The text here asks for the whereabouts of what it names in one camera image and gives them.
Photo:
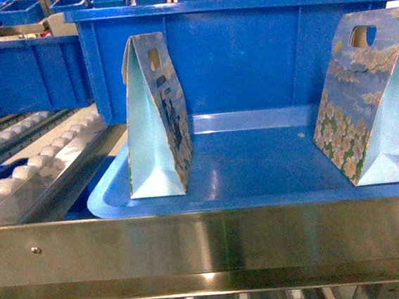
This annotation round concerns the flower gift bag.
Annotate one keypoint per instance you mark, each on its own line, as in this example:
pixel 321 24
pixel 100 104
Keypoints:
pixel 357 126
pixel 159 140

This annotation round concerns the blue plastic tray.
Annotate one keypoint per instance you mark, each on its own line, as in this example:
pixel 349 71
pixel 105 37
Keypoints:
pixel 243 159

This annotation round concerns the large blue crate behind tray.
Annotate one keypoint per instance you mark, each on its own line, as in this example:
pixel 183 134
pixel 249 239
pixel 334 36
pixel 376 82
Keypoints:
pixel 229 55

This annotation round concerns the white roller track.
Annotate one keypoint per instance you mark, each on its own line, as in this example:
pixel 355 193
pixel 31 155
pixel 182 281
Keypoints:
pixel 30 182

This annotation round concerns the blue crate at left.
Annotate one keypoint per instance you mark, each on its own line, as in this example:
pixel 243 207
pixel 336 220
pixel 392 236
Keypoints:
pixel 43 74

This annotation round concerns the steel front rack rail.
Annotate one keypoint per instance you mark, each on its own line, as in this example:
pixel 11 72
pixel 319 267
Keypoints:
pixel 289 246

